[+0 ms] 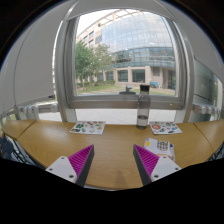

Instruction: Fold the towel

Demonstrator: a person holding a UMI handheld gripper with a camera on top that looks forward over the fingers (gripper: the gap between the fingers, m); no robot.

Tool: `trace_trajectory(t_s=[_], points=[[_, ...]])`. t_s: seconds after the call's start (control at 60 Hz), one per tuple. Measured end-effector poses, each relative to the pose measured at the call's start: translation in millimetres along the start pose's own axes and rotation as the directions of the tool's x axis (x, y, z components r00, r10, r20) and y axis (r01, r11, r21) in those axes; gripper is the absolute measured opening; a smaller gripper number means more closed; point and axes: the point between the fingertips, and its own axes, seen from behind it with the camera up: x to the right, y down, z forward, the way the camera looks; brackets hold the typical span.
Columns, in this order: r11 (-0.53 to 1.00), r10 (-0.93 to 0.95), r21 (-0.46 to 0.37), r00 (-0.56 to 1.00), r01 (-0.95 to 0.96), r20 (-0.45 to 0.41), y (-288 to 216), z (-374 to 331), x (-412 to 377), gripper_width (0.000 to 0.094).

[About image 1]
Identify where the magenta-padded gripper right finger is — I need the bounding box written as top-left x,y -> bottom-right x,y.
132,143 -> 182,187

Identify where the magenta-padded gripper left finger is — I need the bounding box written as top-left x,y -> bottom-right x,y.
45,144 -> 96,188

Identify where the colourful sticker sheet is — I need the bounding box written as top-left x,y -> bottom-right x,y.
69,120 -> 107,136
148,120 -> 183,136

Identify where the grey transparent water bottle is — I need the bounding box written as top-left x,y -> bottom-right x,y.
136,84 -> 152,131

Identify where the green tree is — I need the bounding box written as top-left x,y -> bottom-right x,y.
74,39 -> 114,88

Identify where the glass office building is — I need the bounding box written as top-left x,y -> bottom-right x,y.
77,9 -> 178,90

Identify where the white window frame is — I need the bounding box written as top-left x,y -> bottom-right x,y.
53,0 -> 198,124

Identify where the dark window handle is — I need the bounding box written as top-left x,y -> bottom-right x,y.
118,84 -> 137,96

